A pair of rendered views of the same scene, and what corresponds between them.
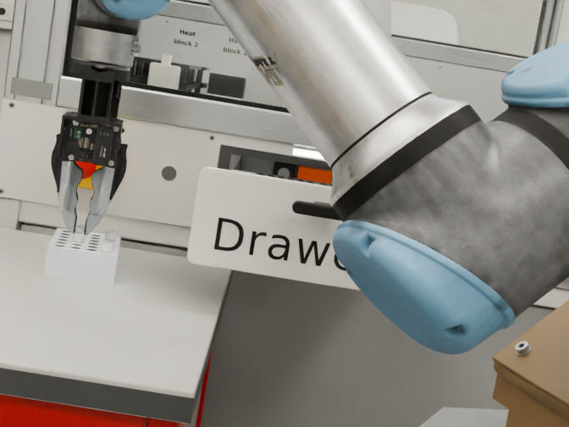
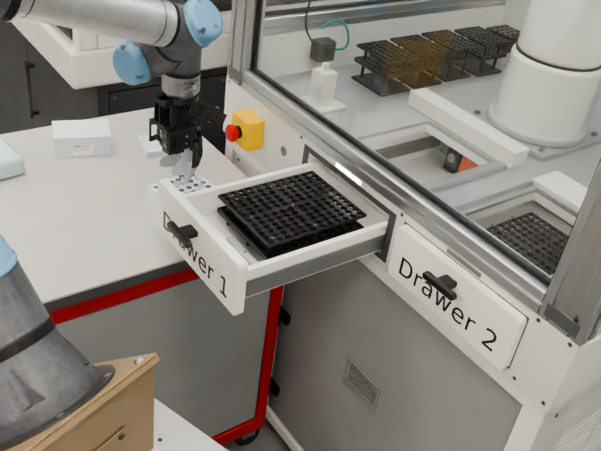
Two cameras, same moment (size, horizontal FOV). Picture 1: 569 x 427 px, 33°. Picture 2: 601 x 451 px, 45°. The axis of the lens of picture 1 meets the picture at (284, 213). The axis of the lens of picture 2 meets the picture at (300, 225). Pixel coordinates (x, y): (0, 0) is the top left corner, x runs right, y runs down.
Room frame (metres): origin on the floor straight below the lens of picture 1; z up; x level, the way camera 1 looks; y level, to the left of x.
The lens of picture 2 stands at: (0.56, -0.95, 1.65)
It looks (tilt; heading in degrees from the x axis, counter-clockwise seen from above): 34 degrees down; 51
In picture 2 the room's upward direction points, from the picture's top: 8 degrees clockwise
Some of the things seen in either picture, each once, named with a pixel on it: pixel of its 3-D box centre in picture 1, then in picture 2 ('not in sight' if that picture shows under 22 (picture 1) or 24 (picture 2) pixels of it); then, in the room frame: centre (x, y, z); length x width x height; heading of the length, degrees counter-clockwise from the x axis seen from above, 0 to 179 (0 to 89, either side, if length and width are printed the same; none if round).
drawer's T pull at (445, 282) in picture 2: not in sight; (444, 283); (1.38, -0.35, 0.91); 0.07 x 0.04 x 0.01; 91
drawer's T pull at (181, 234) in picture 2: (325, 209); (185, 233); (1.05, -0.04, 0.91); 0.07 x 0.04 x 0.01; 91
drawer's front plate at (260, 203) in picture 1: (320, 234); (198, 243); (1.08, -0.04, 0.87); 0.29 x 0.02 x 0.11; 91
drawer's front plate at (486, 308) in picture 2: not in sight; (451, 293); (1.40, -0.35, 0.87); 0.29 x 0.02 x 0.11; 91
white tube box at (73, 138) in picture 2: not in sight; (81, 138); (1.08, 0.54, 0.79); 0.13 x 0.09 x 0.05; 164
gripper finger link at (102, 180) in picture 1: (98, 202); (182, 168); (1.19, 0.23, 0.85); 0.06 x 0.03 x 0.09; 9
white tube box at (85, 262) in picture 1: (84, 255); (181, 193); (1.19, 0.24, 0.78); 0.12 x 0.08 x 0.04; 9
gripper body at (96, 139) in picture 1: (94, 115); (176, 120); (1.18, 0.25, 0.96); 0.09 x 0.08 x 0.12; 9
